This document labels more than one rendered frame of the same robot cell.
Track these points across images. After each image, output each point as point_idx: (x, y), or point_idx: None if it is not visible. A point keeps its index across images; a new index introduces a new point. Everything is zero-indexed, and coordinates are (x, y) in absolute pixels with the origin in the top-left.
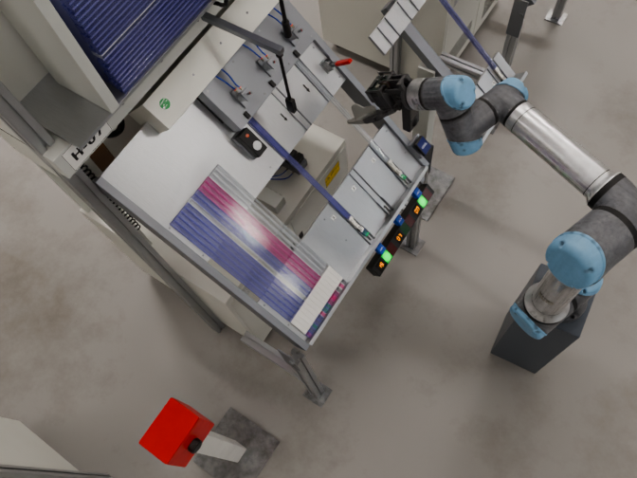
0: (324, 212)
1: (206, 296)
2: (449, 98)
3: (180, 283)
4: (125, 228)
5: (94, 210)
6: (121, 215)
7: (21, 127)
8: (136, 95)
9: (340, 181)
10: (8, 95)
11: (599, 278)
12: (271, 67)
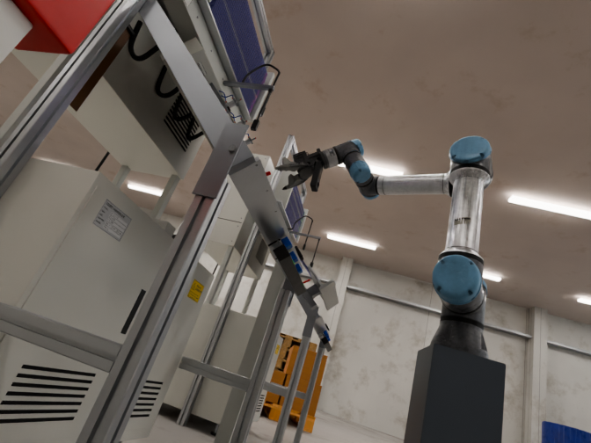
0: None
1: (35, 199)
2: (354, 140)
3: (10, 175)
4: (105, 42)
5: (119, 3)
6: (121, 32)
7: None
8: (200, 31)
9: (187, 325)
10: None
11: (491, 148)
12: (243, 121)
